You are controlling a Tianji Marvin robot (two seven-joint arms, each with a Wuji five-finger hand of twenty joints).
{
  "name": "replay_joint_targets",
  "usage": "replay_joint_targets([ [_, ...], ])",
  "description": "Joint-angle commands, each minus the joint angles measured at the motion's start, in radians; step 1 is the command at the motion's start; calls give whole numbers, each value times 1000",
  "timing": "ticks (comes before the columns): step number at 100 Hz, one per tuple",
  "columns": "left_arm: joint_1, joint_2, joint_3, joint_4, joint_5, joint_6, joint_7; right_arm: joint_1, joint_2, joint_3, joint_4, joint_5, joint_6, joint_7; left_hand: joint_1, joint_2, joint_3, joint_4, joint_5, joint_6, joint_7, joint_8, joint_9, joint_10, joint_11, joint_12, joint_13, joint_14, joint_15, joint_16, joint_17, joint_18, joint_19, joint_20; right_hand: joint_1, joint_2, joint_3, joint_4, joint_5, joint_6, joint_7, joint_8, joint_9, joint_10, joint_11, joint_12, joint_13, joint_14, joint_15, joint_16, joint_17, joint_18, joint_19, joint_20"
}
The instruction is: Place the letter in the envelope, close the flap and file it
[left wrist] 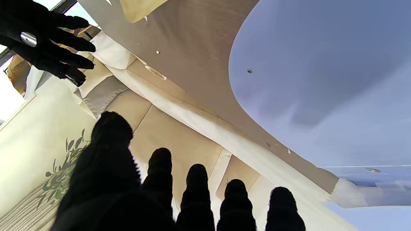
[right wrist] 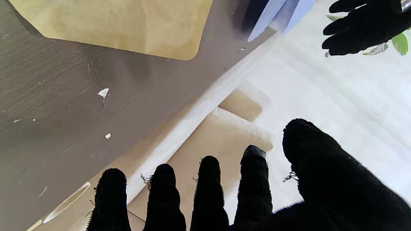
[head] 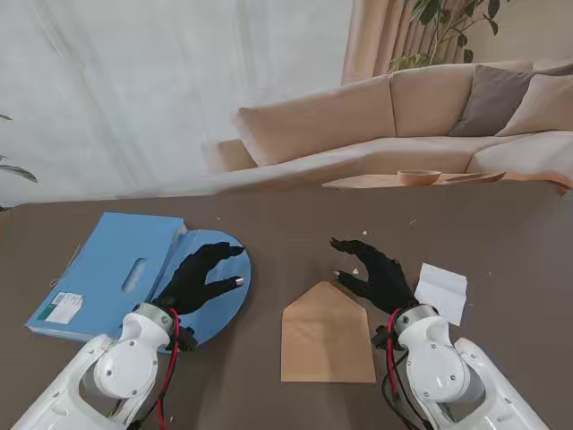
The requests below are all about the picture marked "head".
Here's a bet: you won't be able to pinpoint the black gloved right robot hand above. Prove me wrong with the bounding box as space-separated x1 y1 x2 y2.
329 237 422 314

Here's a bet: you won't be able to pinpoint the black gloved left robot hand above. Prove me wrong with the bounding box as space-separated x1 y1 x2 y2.
150 240 246 317

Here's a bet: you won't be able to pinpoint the white lined letter paper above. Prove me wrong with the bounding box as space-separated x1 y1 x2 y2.
414 262 469 327

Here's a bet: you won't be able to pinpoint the brown paper envelope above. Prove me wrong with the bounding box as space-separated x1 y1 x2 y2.
280 280 377 384

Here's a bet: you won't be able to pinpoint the blue file folder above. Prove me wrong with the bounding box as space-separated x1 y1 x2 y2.
25 211 253 355

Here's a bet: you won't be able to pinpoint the wooden coffee table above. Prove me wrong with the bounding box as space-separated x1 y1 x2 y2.
321 172 507 189

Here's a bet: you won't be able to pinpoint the wooden bowl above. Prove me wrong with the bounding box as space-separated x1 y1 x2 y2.
397 168 443 186

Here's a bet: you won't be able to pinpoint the flat wooden tray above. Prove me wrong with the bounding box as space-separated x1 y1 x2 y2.
440 171 507 185

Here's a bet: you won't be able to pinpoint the beige sofa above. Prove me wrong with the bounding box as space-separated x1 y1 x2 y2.
201 57 573 194

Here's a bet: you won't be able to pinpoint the white sheer curtain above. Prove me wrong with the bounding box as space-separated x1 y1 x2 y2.
0 0 355 207

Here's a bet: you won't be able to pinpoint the dark green plant leaves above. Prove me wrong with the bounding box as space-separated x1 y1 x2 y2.
0 114 39 185

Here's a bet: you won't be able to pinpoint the grey-brown sofa cushion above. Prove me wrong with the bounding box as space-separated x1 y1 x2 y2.
447 64 536 138

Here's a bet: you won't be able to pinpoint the beige sofa cushion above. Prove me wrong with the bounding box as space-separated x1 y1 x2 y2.
494 73 573 138

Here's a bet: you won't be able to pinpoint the beige pleated curtain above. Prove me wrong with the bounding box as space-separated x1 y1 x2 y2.
340 0 471 86

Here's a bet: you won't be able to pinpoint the tall green leafy plant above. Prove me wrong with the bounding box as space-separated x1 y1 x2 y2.
387 0 514 75

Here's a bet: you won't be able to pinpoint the red left arm cable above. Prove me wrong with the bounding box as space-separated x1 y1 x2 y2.
156 308 180 425

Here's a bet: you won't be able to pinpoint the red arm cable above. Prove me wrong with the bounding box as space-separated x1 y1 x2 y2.
387 308 431 430
156 308 180 425

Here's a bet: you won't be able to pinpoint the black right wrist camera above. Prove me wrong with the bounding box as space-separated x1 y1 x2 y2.
371 324 395 350

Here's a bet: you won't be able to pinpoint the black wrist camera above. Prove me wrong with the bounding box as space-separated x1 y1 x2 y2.
371 324 395 350
165 326 198 355

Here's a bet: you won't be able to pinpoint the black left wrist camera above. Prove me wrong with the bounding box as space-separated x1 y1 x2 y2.
165 326 198 355

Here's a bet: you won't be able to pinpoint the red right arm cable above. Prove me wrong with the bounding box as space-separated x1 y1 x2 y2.
387 308 431 430

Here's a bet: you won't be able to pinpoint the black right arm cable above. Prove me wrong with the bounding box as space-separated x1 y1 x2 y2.
380 347 424 430

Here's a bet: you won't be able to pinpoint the thin tan string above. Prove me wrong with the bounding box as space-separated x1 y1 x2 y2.
48 244 82 287

